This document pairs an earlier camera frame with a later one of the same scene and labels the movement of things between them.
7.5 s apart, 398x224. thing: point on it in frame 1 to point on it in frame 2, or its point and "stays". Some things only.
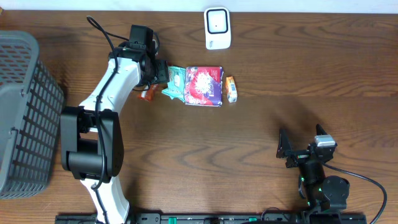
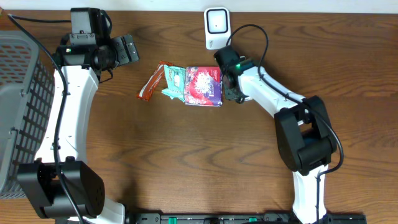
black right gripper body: (298, 157) to (232, 94)
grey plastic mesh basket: (32, 111) stays
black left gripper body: (162, 72) to (125, 49)
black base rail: (219, 218) stays
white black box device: (217, 21) stays
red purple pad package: (204, 86) stays
